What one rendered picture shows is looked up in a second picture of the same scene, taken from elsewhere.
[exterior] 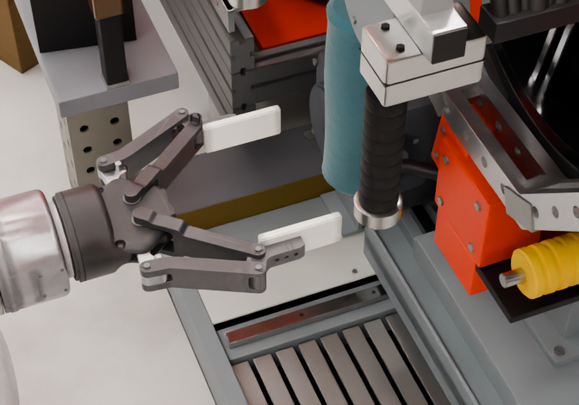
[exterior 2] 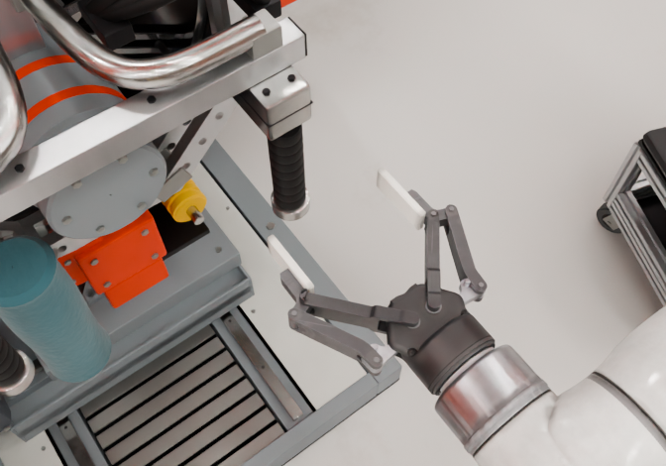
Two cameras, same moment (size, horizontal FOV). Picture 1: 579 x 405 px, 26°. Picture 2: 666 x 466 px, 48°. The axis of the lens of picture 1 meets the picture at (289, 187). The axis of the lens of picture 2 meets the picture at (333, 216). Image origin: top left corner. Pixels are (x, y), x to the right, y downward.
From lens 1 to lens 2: 0.93 m
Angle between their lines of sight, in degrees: 59
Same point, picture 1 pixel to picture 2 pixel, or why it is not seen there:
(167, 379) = not seen: outside the picture
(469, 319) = (129, 319)
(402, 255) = (43, 397)
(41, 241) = (511, 355)
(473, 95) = (45, 229)
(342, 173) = (101, 351)
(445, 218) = (117, 284)
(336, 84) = (67, 318)
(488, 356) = (162, 301)
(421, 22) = (287, 46)
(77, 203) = (462, 340)
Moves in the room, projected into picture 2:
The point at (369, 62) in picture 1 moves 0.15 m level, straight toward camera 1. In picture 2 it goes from (286, 116) to (442, 94)
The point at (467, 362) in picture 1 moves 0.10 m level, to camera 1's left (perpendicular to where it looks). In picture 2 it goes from (147, 332) to (154, 381)
